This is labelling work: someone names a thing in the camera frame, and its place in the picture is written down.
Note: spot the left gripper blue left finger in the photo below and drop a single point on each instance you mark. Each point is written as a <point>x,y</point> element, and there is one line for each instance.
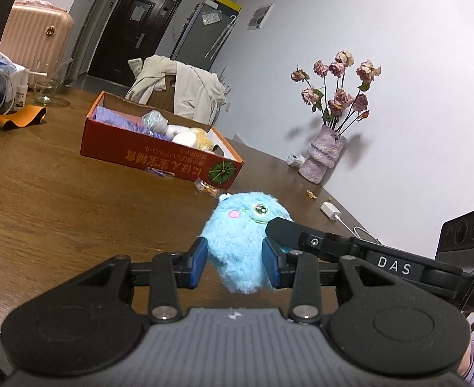
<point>165,274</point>

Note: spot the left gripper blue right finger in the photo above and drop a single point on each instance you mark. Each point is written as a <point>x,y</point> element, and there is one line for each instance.
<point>304,274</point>

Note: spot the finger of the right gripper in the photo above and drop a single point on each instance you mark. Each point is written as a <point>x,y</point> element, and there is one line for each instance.
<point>285,241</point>

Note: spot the light blue plush toy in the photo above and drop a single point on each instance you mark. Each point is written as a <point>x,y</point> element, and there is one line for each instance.
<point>234,235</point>

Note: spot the white and yellow plush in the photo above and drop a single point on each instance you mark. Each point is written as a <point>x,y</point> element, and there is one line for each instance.
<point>204,142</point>

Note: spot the lilac knitted cloth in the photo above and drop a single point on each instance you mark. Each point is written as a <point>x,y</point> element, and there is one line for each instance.
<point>112,118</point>

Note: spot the white phone charger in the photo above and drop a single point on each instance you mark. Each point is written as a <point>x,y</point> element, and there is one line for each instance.
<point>334,214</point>

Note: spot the small yellow candy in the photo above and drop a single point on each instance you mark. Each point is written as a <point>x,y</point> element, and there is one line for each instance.
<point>311,195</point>

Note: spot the small white device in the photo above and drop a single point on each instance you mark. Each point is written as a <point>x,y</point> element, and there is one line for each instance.
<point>295,161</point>

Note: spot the pink textured vase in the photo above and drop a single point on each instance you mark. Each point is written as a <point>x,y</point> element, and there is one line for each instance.
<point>323,154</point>

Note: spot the red cardboard box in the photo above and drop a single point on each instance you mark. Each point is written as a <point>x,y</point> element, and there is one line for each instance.
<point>117,145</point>

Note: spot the dried pink roses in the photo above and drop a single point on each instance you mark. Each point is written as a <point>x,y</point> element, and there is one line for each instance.
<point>338,90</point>

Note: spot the brown chair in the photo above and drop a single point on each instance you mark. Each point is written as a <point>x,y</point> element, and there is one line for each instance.
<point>164,99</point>

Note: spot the cream jacket on chair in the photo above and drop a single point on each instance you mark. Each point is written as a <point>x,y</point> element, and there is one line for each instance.
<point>198,94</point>

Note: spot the orange resistance band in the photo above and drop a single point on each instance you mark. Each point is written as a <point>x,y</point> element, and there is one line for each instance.
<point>26,116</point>

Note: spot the clear glass cup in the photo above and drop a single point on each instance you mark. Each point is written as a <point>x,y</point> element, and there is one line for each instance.
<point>48,80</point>

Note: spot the white spray bottle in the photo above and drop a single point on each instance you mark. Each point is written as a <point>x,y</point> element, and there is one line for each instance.
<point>20,96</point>

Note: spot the grey refrigerator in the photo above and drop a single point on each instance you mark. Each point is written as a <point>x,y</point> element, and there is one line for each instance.
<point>204,34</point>

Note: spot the dark entrance door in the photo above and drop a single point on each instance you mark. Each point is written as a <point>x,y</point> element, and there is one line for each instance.
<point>134,31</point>

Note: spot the white plastic bag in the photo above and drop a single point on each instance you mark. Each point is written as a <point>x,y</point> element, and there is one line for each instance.
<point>11,75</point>

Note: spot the pink ribbed suitcase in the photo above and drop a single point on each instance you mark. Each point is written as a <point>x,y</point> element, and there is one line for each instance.
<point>36,35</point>

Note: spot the yellow box on fridge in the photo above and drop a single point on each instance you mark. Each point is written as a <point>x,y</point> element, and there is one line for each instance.
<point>229,4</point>

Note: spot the wall electrical panel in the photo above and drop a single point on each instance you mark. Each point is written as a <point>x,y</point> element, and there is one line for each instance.
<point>259,17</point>

